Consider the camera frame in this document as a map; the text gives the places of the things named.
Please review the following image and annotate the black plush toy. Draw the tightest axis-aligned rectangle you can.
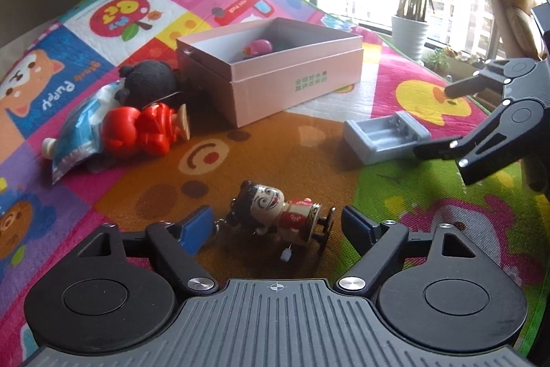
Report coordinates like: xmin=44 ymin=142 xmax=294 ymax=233
xmin=118 ymin=60 xmax=181 ymax=110

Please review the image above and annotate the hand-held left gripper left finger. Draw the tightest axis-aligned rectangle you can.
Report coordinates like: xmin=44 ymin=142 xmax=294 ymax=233
xmin=78 ymin=207 xmax=218 ymax=294

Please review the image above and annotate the colourful printed play mat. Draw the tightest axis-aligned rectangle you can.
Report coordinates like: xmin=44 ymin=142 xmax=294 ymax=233
xmin=0 ymin=0 xmax=550 ymax=367

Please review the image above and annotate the pink toy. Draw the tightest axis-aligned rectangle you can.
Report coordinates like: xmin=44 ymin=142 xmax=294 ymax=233
xmin=241 ymin=39 xmax=275 ymax=60

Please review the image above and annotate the red figure toy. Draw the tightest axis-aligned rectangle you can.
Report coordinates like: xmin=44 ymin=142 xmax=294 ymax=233
xmin=101 ymin=102 xmax=192 ymax=159

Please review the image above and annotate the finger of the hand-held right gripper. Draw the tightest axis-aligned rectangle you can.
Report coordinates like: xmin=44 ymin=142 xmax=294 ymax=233
xmin=444 ymin=58 xmax=543 ymax=102
xmin=413 ymin=98 xmax=550 ymax=186

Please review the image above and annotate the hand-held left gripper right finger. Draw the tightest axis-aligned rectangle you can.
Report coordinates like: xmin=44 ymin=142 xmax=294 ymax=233
xmin=337 ymin=205 xmax=476 ymax=294

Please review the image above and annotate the small potted plant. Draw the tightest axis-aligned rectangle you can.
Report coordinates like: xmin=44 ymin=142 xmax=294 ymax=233
xmin=423 ymin=47 xmax=452 ymax=76

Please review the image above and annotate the wind-up doll figure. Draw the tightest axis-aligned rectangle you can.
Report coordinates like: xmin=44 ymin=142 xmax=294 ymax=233
xmin=215 ymin=180 xmax=337 ymax=265

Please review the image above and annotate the grey battery holder tray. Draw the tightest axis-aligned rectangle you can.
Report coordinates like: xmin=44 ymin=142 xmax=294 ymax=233
xmin=342 ymin=111 xmax=431 ymax=165

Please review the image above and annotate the blue plastic packet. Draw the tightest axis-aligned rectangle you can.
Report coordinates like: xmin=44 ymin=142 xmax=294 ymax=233
xmin=52 ymin=81 xmax=126 ymax=185

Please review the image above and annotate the pink cardboard box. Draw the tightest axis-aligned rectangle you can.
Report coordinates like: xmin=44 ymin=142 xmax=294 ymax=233
xmin=175 ymin=17 xmax=365 ymax=128

